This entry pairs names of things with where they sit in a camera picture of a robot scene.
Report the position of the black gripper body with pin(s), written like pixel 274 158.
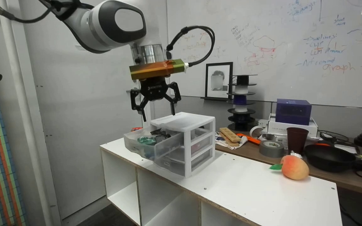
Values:
pixel 155 89

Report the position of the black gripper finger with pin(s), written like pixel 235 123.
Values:
pixel 141 110
pixel 172 106

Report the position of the teal small object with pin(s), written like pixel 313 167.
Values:
pixel 147 139

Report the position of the clear top drawer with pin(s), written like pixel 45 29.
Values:
pixel 167 140

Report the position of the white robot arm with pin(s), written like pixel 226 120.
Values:
pixel 117 22

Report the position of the white plastic drawer unit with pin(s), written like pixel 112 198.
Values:
pixel 197 145

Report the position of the framed portrait photo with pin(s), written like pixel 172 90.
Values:
pixel 217 80

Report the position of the wooden brush block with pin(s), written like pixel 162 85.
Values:
pixel 230 134

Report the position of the black filament spool stack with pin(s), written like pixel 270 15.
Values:
pixel 240 113

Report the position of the white box under purple box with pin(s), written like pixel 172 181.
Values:
pixel 280 127

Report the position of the grey tape roll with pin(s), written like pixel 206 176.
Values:
pixel 270 148

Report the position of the white shelf cabinet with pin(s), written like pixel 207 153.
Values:
pixel 229 191

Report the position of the dark red cup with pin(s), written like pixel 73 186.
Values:
pixel 297 138

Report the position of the toy peach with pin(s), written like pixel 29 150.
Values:
pixel 292 167

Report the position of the whiteboard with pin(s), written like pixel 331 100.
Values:
pixel 304 49

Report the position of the black frying pan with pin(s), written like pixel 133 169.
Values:
pixel 329 158

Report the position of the gold wrist camera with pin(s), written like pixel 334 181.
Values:
pixel 157 69

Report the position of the orange handled tool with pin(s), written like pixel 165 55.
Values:
pixel 249 138

